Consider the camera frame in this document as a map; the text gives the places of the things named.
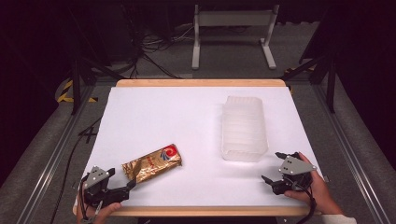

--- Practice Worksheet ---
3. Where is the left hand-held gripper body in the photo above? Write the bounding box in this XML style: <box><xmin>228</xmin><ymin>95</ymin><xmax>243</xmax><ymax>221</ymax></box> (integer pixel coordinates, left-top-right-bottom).
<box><xmin>81</xmin><ymin>165</ymin><xmax>131</xmax><ymax>207</ymax></box>

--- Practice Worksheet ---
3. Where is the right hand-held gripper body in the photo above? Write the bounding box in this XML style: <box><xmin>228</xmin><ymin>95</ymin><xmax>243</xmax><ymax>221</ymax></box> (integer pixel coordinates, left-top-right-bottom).
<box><xmin>270</xmin><ymin>151</ymin><xmax>318</xmax><ymax>196</ymax></box>

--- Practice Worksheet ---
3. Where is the white table mat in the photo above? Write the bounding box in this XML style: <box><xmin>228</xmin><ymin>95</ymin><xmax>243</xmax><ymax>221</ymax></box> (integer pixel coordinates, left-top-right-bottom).
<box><xmin>77</xmin><ymin>86</ymin><xmax>322</xmax><ymax>208</ymax></box>

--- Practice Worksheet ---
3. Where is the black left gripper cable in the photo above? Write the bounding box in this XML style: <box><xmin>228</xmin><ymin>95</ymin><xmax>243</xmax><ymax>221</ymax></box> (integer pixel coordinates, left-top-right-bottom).
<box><xmin>78</xmin><ymin>173</ymin><xmax>105</xmax><ymax>224</ymax></box>

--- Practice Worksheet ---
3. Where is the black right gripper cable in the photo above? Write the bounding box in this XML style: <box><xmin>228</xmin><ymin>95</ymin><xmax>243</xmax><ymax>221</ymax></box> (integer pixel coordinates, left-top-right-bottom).
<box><xmin>294</xmin><ymin>181</ymin><xmax>318</xmax><ymax>224</ymax></box>

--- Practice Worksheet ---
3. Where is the person's left hand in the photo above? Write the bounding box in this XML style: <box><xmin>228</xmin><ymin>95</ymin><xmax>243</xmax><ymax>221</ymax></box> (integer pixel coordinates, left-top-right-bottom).
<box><xmin>77</xmin><ymin>202</ymin><xmax>123</xmax><ymax>224</ymax></box>

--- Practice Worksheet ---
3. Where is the yellow black hazard tape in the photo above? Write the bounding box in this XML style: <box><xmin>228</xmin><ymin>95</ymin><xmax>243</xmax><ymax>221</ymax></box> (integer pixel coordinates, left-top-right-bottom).
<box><xmin>55</xmin><ymin>79</ymin><xmax>99</xmax><ymax>104</ymax></box>

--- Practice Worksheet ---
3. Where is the aluminium rail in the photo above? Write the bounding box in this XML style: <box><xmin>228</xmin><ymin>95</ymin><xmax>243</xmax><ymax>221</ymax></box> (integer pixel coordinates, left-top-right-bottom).
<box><xmin>311</xmin><ymin>83</ymin><xmax>392</xmax><ymax>224</ymax></box>
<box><xmin>15</xmin><ymin>84</ymin><xmax>96</xmax><ymax>224</ymax></box>

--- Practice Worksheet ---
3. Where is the gold foil snack packet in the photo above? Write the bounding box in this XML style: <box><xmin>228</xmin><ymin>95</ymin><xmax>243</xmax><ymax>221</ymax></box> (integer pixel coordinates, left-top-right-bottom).
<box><xmin>120</xmin><ymin>143</ymin><xmax>183</xmax><ymax>185</ymax></box>

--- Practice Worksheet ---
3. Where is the person's right hand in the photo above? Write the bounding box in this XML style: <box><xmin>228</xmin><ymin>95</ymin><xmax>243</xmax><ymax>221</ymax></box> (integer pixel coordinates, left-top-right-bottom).
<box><xmin>283</xmin><ymin>151</ymin><xmax>344</xmax><ymax>217</ymax></box>

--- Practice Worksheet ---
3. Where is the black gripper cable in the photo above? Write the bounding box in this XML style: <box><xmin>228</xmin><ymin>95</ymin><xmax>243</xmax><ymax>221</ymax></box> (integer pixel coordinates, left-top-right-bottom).
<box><xmin>294</xmin><ymin>181</ymin><xmax>318</xmax><ymax>224</ymax></box>
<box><xmin>78</xmin><ymin>173</ymin><xmax>105</xmax><ymax>224</ymax></box>

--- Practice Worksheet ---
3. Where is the long black floor cable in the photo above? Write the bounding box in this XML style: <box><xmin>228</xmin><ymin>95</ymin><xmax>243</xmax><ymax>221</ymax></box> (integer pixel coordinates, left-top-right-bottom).
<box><xmin>49</xmin><ymin>115</ymin><xmax>104</xmax><ymax>224</ymax></box>

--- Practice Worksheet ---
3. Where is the translucent plastic container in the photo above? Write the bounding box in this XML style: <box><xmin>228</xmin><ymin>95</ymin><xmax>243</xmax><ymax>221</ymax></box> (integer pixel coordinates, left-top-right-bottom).
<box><xmin>220</xmin><ymin>95</ymin><xmax>269</xmax><ymax>163</ymax></box>

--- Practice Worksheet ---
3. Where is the white metal stand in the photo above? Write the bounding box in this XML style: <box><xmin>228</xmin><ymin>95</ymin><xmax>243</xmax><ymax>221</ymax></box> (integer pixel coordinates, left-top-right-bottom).
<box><xmin>191</xmin><ymin>4</ymin><xmax>280</xmax><ymax>71</ymax></box>

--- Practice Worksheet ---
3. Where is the black tripod stand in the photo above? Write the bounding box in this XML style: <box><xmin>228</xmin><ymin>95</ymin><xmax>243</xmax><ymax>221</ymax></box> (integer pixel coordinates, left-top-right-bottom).
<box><xmin>279</xmin><ymin>8</ymin><xmax>338</xmax><ymax>115</ymax></box>
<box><xmin>70</xmin><ymin>8</ymin><xmax>126</xmax><ymax>116</ymax></box>

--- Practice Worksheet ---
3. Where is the bundle of black floor cables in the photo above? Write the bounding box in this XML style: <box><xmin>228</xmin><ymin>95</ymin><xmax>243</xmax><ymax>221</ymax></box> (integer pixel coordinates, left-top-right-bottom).
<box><xmin>120</xmin><ymin>3</ymin><xmax>200</xmax><ymax>80</ymax></box>

